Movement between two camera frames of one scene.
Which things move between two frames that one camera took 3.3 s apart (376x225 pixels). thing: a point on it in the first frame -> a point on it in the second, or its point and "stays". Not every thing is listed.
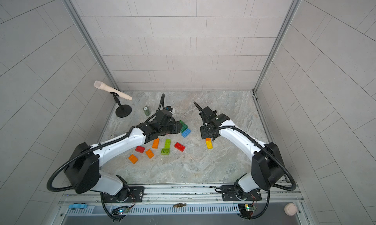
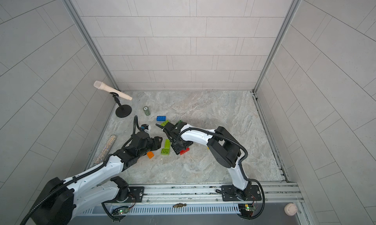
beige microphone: [100, 84] stays
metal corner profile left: [68, 4] stays
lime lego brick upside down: [164, 151] stays
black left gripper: [176, 125] -> [157, 141]
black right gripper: [203, 133] -> [176, 148]
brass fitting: [179, 205] stays
